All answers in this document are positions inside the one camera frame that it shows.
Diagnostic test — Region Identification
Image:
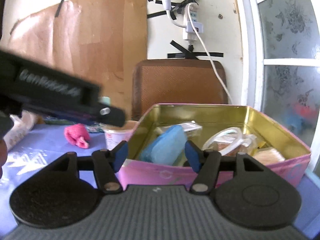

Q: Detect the small patterned tissue pack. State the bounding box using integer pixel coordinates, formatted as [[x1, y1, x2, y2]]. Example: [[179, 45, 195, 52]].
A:
[[86, 125, 104, 133]]

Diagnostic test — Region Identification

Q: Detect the clear tape roll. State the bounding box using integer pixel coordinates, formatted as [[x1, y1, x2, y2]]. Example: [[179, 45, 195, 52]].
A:
[[202, 127, 244, 156]]

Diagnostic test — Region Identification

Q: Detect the pink fluffy cloth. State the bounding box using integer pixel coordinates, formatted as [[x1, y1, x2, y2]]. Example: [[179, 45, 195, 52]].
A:
[[64, 124, 91, 149]]

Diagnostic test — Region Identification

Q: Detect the white plastic case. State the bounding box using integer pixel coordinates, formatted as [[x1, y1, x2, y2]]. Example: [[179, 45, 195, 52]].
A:
[[156, 120, 202, 137]]

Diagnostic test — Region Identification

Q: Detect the blue pouch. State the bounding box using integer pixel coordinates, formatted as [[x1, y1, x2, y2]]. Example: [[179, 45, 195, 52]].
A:
[[139, 125, 187, 166]]

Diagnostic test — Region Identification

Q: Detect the yellow utility knife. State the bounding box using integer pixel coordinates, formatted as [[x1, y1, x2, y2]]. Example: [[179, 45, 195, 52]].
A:
[[252, 140, 266, 155]]

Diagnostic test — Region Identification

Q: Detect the cotton swabs bag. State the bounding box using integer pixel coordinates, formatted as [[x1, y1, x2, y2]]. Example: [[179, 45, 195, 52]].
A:
[[253, 147, 286, 166]]

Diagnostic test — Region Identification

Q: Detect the cake snack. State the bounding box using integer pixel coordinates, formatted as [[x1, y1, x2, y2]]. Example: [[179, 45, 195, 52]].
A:
[[214, 134, 257, 156]]

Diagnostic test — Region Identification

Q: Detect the person right hand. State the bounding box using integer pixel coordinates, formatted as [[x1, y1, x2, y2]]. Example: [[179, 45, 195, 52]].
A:
[[0, 139, 8, 178]]

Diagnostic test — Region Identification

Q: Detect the green frosted mug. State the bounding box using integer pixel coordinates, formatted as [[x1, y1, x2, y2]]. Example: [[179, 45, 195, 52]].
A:
[[99, 96, 111, 105]]

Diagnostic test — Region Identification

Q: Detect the white tin can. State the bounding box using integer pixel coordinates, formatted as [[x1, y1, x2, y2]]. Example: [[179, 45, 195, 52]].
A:
[[102, 120, 139, 150]]

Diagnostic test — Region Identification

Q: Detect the large white tissue pack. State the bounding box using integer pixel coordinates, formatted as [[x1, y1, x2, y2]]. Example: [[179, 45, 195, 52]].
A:
[[3, 111, 38, 151]]

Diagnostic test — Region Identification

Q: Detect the pink macaron tin box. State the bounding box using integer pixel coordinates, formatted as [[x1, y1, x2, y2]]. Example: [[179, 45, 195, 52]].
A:
[[118, 104, 311, 187]]

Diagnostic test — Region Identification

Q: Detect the blue patterned tablecloth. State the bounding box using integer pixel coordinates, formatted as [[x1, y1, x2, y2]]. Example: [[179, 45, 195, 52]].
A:
[[1, 125, 319, 239]]

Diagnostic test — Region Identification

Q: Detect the brown woven tray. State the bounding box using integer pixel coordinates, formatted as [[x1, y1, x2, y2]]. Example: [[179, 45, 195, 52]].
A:
[[131, 59, 228, 120]]

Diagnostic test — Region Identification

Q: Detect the white power strip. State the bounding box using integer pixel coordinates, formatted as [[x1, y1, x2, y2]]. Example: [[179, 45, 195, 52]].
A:
[[182, 3, 203, 44]]

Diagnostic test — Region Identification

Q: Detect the white power cable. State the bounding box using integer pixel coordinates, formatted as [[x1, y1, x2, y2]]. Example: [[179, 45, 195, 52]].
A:
[[187, 3, 234, 105]]

